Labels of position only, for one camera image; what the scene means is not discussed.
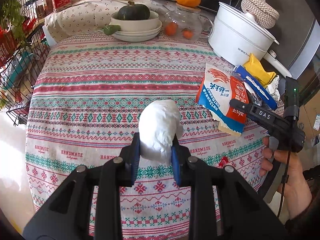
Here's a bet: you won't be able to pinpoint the blue cardboard box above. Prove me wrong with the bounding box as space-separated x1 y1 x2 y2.
234 65 278 111

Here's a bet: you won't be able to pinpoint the yellow snack wrapper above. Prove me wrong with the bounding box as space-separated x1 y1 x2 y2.
244 53 277 88

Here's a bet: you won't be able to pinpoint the white tissue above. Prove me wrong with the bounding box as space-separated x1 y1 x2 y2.
138 100 183 165

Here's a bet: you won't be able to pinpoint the person's right hand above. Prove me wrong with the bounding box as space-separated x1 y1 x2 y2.
259 137 312 219

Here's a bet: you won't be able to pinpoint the crumpled white paper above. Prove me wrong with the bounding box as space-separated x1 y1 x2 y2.
266 75 280 102

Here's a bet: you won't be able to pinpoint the grey refrigerator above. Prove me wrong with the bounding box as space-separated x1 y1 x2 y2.
266 0 319 79

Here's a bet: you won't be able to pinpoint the white electric cooking pot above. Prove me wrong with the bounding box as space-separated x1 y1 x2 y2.
208 2 292 77

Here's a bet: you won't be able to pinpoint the patterned tablecloth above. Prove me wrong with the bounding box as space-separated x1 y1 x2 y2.
24 32 286 240

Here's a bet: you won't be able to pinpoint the white bowl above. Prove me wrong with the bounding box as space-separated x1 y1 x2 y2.
110 11 159 32

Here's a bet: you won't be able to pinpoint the white stacked plates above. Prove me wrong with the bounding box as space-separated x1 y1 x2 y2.
112 20 162 42

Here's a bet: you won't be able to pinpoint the small green pepper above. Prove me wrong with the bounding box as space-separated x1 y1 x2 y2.
103 24 121 36

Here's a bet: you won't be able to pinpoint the green kabocha squash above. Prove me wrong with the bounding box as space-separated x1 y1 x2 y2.
118 1 150 21

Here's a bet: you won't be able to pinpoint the floral cloth bundle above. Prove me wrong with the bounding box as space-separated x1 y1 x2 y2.
45 0 168 42

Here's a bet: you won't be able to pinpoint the woven rope basket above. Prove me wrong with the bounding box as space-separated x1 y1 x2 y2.
241 0 279 29

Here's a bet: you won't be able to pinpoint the black wire rack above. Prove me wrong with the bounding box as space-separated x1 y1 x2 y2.
1 0 50 126

